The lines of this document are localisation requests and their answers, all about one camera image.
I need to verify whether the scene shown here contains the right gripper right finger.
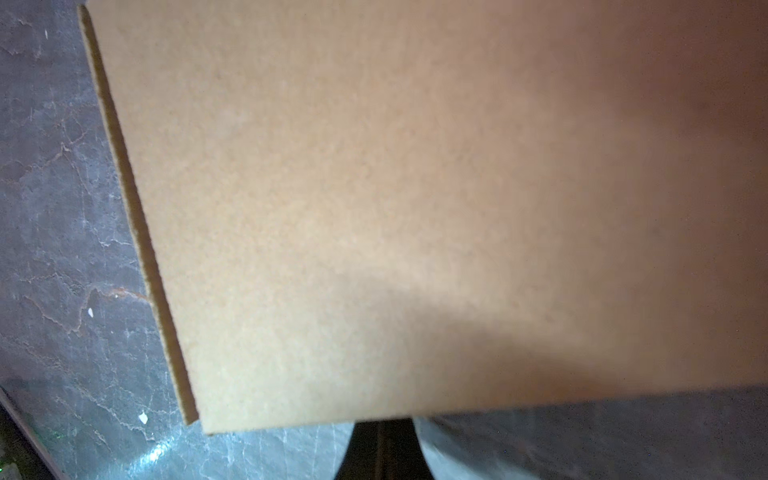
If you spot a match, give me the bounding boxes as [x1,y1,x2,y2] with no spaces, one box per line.
[381,418,434,480]

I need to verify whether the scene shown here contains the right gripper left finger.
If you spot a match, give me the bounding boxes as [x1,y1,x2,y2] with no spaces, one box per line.
[334,422,381,480]

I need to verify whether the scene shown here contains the brown cardboard box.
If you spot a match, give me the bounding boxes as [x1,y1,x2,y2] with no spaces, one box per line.
[78,1,767,434]

